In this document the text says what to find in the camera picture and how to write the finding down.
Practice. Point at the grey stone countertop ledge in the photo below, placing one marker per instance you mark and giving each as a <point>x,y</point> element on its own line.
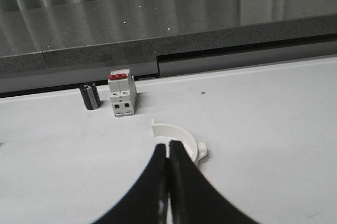
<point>123,32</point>

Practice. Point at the white half pipe clamp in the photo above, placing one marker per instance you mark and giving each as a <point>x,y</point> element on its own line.
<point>195,149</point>

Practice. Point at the white circuit breaker red switch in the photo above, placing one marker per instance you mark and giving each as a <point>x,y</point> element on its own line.
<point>122,92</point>

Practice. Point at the dark brown cylindrical capacitor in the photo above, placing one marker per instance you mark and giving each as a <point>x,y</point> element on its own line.
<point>90,95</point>

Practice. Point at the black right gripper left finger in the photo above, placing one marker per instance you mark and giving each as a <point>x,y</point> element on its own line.
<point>147,199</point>

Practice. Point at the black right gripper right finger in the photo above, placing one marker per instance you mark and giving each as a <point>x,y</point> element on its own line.
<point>193,198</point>

